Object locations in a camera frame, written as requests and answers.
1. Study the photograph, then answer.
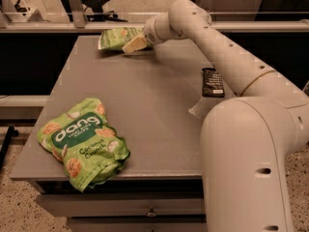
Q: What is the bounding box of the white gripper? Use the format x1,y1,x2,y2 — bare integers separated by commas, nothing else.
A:
123,13,183,53

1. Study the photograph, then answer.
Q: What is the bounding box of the green jalapeno chip bag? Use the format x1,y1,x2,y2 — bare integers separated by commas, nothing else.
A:
98,27,143,51

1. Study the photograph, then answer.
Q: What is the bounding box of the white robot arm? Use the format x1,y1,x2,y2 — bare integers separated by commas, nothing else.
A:
123,0,309,232

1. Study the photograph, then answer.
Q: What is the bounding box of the green Dang coconut chips bag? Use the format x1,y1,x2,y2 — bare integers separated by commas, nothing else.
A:
37,98,130,192

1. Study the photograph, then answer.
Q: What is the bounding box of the grey cabinet with drawers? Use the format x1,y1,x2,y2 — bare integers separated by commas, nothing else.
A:
9,33,239,232

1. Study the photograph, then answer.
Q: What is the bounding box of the black office chair base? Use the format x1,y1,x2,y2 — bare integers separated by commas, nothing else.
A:
54,0,128,23

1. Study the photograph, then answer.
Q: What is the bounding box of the black snack bar wrapper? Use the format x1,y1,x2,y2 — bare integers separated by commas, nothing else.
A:
202,68,225,98

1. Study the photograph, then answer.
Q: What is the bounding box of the black pole on floor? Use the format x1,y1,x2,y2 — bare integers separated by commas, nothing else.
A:
0,127,19,170

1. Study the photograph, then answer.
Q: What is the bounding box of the drawer knob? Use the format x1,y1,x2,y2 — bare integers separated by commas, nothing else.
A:
146,210,157,218

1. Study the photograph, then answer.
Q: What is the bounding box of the metal railing frame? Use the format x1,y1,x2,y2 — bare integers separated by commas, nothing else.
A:
1,0,309,33

